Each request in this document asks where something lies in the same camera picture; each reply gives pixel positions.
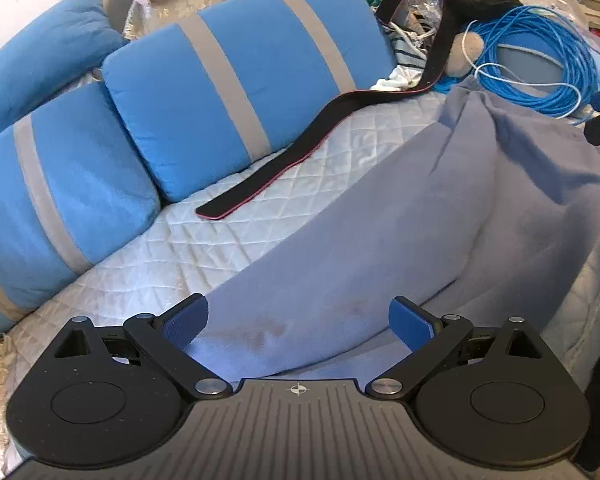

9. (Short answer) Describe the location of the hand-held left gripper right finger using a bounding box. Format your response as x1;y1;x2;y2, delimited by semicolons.
365;296;543;401

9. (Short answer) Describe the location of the blue grey cushion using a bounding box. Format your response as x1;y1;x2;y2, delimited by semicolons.
440;35;600;126

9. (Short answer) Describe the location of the striped cloth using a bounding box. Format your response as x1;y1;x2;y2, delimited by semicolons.
385;25;431;68

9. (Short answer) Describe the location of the white cable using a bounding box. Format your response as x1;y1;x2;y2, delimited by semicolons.
472;62;583;121

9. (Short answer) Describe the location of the grey-blue fleece garment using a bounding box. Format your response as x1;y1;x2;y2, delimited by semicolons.
187;82;600;381

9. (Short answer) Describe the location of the blue cable coil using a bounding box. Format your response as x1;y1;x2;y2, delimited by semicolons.
442;5;600;121

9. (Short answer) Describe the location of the blue pillow with grey stripes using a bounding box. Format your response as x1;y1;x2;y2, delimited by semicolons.
0;80;162;343
101;0;398;203

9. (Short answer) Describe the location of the plain blue pillow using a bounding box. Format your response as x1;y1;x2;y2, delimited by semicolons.
0;0;126;146

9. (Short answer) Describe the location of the black belt with red edge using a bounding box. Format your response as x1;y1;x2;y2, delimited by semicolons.
196;0;458;221

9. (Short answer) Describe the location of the white quilted bedspread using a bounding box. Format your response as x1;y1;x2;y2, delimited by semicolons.
0;67;600;466

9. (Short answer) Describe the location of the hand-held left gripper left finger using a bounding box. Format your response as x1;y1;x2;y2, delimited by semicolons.
52;294;233;401

